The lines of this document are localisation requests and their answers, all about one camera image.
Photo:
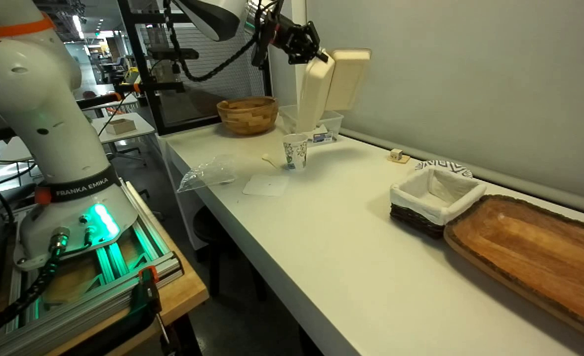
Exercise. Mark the small blue and white packet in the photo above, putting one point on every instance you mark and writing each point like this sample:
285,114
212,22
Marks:
322,137

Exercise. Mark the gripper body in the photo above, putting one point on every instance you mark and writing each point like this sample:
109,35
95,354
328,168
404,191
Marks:
286,35

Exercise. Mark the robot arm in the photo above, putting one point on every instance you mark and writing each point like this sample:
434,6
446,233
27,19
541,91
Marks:
45,123

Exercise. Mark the green and orange clamp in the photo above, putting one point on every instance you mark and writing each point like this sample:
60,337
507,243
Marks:
148,291

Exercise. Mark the small wooden block on coaster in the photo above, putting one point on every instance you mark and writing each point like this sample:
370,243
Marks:
397,155

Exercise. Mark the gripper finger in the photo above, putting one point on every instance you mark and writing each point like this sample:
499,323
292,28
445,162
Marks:
308,55
312,32

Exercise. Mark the camera on mount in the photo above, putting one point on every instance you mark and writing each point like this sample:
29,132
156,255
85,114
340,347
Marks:
173,53

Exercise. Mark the printed paper cup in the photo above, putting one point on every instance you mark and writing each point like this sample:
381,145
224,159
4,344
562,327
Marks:
295,152

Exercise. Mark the black frame with mesh panel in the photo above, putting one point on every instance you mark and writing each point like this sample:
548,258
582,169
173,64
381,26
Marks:
139,59

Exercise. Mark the black stool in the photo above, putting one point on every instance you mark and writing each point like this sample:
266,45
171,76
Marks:
210,230

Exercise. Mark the patterned plate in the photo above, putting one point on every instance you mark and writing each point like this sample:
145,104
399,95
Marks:
452,166

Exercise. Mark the cream clamshell lunch pack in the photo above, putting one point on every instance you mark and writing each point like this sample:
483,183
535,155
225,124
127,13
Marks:
316,89

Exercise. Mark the clear plastic container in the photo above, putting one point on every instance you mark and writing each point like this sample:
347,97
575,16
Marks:
334,121

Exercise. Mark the wooden bowl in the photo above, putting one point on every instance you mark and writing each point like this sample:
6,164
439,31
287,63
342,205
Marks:
247,116

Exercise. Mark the wooden tray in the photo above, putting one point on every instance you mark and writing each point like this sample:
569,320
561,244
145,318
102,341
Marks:
534,252

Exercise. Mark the clear plastic bag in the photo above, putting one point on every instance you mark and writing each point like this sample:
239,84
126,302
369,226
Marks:
208,174

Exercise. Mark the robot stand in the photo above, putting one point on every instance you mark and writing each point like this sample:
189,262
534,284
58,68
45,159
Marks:
173,296

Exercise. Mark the small white spoon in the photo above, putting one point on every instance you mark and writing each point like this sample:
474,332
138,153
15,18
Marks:
270,159

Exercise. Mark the white table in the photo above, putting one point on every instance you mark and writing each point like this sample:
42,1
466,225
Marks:
124,136

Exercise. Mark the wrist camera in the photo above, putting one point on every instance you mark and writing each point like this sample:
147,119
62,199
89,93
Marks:
261,44

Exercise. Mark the wicker basket with white liner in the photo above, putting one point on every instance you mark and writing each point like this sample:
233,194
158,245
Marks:
433,202

